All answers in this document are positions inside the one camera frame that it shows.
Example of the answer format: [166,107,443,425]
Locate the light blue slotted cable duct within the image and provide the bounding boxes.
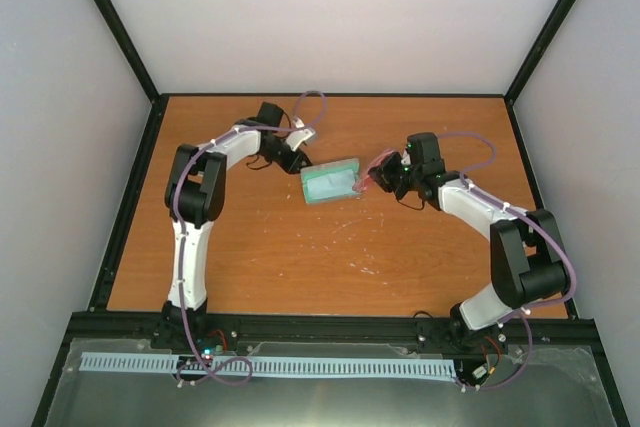
[78,352,456,382]

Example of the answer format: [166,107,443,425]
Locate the purple cable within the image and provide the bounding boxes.
[439,131,578,392]
[170,90,329,388]

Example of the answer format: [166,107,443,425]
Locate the black aluminium frame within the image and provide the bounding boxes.
[29,0,632,427]

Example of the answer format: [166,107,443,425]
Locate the grey glasses case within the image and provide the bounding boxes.
[300,158,360,205]

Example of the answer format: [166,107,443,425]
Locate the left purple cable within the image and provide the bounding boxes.
[170,90,329,388]

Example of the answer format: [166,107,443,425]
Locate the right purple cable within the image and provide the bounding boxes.
[439,131,578,392]

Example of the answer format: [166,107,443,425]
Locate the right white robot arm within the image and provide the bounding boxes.
[366,132,576,350]

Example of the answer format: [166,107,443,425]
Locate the red sunglasses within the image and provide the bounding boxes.
[352,149,398,194]

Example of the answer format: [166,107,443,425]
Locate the light blue cleaning cloth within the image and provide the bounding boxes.
[306,171,355,201]

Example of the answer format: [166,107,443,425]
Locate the metal front plate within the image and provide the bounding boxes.
[44,341,617,426]

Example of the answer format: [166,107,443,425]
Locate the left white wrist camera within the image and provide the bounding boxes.
[285,117,316,151]

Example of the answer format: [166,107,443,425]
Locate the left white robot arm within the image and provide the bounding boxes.
[162,102,316,350]

